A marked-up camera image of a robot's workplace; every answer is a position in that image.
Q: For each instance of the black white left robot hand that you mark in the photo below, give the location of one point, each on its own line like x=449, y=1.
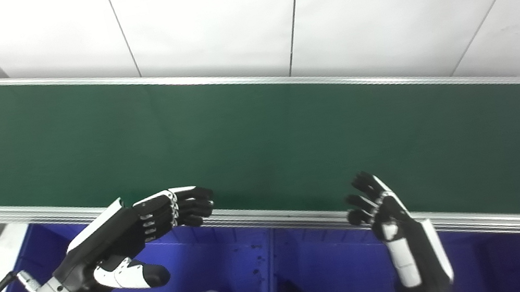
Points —
x=112, y=239

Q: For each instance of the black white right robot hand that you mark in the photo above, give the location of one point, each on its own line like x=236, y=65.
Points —
x=416, y=257

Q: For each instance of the green conveyor belt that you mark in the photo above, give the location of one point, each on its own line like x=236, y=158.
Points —
x=273, y=223
x=249, y=142

